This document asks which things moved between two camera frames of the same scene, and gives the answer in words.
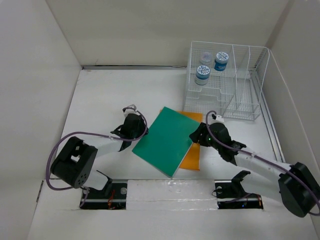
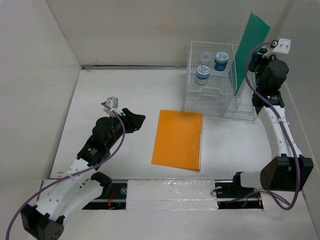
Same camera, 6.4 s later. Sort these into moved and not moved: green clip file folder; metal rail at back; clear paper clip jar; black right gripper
Moved: green clip file folder; black right gripper
Not moved: clear paper clip jar; metal rail at back
